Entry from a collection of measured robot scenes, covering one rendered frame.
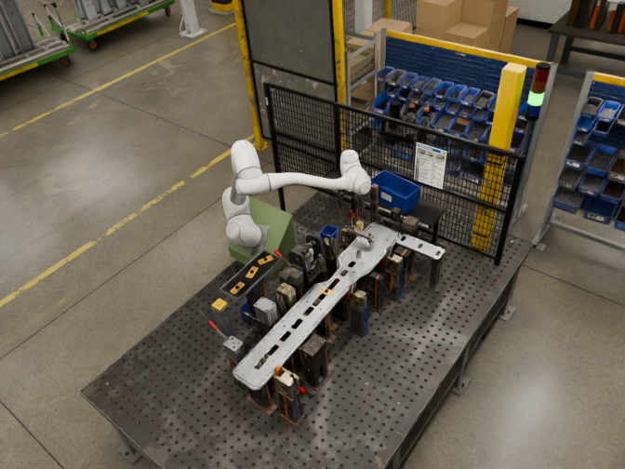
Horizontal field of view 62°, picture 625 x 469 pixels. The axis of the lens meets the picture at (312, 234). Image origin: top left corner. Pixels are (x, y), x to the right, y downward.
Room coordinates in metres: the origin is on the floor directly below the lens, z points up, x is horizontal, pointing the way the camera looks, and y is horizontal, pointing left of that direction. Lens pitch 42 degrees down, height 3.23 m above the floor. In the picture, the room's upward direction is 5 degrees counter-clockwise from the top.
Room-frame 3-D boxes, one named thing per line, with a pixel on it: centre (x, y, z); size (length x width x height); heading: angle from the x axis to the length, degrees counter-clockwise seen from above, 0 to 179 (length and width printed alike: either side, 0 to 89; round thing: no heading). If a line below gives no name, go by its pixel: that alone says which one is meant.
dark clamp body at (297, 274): (2.11, 0.12, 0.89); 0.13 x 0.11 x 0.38; 50
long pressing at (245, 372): (1.99, -0.04, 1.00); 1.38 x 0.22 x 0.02; 140
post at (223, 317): (1.85, 0.52, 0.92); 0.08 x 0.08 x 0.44; 50
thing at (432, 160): (2.72, -0.78, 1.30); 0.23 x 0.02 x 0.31; 50
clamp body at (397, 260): (2.19, -0.47, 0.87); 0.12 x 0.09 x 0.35; 50
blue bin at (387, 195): (2.75, -0.56, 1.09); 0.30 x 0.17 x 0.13; 42
